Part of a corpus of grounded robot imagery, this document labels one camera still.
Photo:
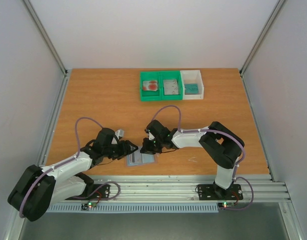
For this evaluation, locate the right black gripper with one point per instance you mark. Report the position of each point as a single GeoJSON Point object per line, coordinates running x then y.
{"type": "Point", "coordinates": [148, 145]}

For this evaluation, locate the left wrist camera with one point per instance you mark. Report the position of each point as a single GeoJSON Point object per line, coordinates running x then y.
{"type": "Point", "coordinates": [119, 134]}

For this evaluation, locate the circuit board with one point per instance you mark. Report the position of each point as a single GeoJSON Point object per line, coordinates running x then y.
{"type": "Point", "coordinates": [88, 206]}
{"type": "Point", "coordinates": [226, 205]}

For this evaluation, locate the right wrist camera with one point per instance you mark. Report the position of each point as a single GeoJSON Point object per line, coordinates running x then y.
{"type": "Point", "coordinates": [151, 137]}

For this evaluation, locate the red patterned card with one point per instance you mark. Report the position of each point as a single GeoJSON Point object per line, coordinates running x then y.
{"type": "Point", "coordinates": [150, 85]}

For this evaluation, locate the left aluminium corner post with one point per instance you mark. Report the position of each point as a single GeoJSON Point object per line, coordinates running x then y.
{"type": "Point", "coordinates": [41, 29]}

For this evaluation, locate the left circuit board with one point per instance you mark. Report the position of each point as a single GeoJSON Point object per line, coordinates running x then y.
{"type": "Point", "coordinates": [88, 206]}

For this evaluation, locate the card with magnetic stripe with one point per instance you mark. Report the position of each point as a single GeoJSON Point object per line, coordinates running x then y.
{"type": "Point", "coordinates": [134, 159]}

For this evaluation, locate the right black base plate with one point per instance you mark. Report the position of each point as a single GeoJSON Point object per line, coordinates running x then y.
{"type": "Point", "coordinates": [213, 192]}

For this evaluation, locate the white floral VIP card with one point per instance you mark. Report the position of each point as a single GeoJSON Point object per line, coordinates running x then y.
{"type": "Point", "coordinates": [170, 87]}

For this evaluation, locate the right circuit board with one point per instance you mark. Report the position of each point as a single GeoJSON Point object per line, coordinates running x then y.
{"type": "Point", "coordinates": [226, 205]}

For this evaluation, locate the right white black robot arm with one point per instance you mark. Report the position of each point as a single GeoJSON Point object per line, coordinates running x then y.
{"type": "Point", "coordinates": [224, 147]}

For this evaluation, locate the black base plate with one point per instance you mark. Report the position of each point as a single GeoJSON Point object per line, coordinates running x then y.
{"type": "Point", "coordinates": [213, 192]}
{"type": "Point", "coordinates": [93, 192]}

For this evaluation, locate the left green bin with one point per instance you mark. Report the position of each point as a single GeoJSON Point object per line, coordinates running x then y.
{"type": "Point", "coordinates": [150, 96]}

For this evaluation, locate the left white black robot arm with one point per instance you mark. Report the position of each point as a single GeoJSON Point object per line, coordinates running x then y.
{"type": "Point", "coordinates": [40, 187]}

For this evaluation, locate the aluminium corner post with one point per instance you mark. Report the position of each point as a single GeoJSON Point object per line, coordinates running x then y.
{"type": "Point", "coordinates": [41, 29]}
{"type": "Point", "coordinates": [262, 35]}

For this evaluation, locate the white bin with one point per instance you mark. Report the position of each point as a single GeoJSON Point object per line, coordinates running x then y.
{"type": "Point", "coordinates": [192, 76]}

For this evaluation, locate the teal card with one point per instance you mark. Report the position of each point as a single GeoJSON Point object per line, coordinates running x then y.
{"type": "Point", "coordinates": [191, 89]}

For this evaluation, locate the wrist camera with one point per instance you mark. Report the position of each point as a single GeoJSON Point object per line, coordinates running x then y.
{"type": "Point", "coordinates": [119, 134]}
{"type": "Point", "coordinates": [151, 137]}

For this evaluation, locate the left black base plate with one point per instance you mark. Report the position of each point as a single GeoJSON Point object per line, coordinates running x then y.
{"type": "Point", "coordinates": [93, 192]}

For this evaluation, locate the right aluminium corner post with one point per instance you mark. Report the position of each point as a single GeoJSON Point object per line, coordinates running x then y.
{"type": "Point", "coordinates": [262, 35]}

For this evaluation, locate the middle green bin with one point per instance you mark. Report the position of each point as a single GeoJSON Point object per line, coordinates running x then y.
{"type": "Point", "coordinates": [171, 74]}

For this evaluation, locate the grey slotted cable duct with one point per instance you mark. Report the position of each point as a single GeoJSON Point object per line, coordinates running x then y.
{"type": "Point", "coordinates": [128, 208]}

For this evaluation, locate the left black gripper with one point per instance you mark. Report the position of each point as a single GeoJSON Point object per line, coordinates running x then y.
{"type": "Point", "coordinates": [126, 149]}

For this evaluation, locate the green bin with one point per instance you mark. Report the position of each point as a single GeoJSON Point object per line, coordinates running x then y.
{"type": "Point", "coordinates": [171, 74]}
{"type": "Point", "coordinates": [150, 96]}

